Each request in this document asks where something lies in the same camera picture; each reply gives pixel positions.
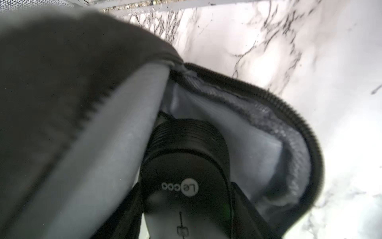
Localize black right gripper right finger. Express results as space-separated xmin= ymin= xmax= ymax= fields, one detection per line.
xmin=231 ymin=182 xmax=282 ymax=239

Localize black computer mouse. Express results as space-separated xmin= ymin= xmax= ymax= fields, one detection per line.
xmin=140 ymin=119 xmax=233 ymax=239

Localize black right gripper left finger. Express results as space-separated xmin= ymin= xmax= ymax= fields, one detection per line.
xmin=92 ymin=183 xmax=143 ymax=239

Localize grey laptop bag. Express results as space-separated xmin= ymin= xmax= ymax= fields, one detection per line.
xmin=1 ymin=9 xmax=324 ymax=239

